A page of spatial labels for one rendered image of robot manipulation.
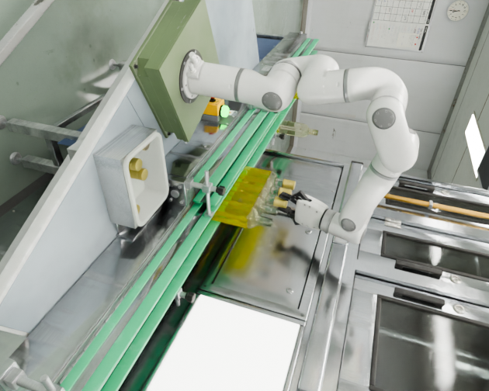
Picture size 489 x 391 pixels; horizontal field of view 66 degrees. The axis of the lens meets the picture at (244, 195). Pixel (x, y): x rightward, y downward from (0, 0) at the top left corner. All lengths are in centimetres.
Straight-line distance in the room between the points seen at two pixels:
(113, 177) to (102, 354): 41
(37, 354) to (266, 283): 64
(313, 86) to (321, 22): 602
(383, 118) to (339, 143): 680
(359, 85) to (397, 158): 20
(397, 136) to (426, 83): 627
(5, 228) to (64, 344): 81
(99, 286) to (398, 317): 87
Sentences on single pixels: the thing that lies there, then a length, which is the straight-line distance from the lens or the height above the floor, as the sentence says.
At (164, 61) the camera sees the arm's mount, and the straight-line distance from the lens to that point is 104.
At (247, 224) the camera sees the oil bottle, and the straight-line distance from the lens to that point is 123.
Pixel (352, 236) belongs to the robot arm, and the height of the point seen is 140.
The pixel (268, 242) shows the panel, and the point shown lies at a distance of 135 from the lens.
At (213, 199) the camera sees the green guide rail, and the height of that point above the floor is 95.
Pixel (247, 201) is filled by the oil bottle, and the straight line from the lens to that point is 127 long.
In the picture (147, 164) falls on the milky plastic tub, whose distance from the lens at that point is 113.
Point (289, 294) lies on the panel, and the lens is 120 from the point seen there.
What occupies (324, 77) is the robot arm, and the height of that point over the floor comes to 124.
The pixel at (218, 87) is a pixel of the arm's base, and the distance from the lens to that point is 110.
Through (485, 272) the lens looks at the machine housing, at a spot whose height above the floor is 186.
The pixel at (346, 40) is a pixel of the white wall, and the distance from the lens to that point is 704.
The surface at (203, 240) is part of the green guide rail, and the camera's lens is 122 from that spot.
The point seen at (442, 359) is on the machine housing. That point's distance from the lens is 126.
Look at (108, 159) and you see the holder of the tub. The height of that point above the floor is 79.
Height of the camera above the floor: 135
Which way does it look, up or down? 15 degrees down
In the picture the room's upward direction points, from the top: 103 degrees clockwise
